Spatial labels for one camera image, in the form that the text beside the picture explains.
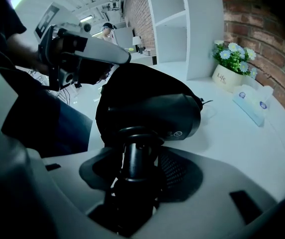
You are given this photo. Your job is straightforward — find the black cylindrical object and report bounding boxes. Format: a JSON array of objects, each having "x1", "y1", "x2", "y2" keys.
[{"x1": 102, "y1": 93, "x2": 203, "y2": 236}]

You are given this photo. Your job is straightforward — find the cream pot of daisy flowers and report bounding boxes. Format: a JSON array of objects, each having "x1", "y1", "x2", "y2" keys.
[{"x1": 211, "y1": 40, "x2": 258, "y2": 93}]

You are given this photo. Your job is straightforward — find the grey board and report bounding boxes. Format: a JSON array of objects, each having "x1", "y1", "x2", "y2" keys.
[{"x1": 114, "y1": 26, "x2": 136, "y2": 50}]

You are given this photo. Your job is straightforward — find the white shade table lamp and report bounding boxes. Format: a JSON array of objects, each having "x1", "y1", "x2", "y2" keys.
[{"x1": 132, "y1": 35, "x2": 143, "y2": 53}]

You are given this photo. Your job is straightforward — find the white desk with drawers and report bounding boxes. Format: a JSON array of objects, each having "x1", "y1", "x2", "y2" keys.
[{"x1": 27, "y1": 60, "x2": 285, "y2": 205}]

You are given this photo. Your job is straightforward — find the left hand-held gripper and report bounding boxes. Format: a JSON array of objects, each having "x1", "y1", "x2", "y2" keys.
[{"x1": 34, "y1": 2, "x2": 132, "y2": 92}]

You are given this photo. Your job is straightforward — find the white tissue pack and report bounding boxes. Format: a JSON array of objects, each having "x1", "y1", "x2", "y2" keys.
[{"x1": 232, "y1": 83, "x2": 274, "y2": 127}]

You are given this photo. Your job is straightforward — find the white side table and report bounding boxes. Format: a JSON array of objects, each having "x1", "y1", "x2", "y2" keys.
[{"x1": 122, "y1": 50, "x2": 158, "y2": 65}]

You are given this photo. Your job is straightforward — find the black cloth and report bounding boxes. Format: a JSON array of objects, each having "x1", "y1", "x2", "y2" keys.
[{"x1": 95, "y1": 62, "x2": 214, "y2": 149}]

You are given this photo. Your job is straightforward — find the white shelf hutch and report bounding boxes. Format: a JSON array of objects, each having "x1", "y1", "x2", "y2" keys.
[{"x1": 142, "y1": 0, "x2": 225, "y2": 81}]

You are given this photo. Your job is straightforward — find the person's left forearm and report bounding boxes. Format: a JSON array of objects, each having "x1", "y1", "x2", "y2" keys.
[{"x1": 6, "y1": 31, "x2": 49, "y2": 75}]

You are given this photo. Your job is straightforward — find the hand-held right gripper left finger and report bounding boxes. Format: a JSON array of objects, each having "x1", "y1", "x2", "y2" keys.
[{"x1": 41, "y1": 146, "x2": 125, "y2": 239}]

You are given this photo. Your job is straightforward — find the person's black shirt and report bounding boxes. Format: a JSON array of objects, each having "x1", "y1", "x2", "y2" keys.
[{"x1": 0, "y1": 0, "x2": 93, "y2": 159}]

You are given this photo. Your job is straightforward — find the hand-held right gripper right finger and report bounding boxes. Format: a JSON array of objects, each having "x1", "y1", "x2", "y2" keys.
[{"x1": 132, "y1": 145, "x2": 284, "y2": 239}]

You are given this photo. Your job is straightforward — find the person's blue jeans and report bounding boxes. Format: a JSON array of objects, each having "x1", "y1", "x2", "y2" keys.
[{"x1": 57, "y1": 100, "x2": 94, "y2": 156}]

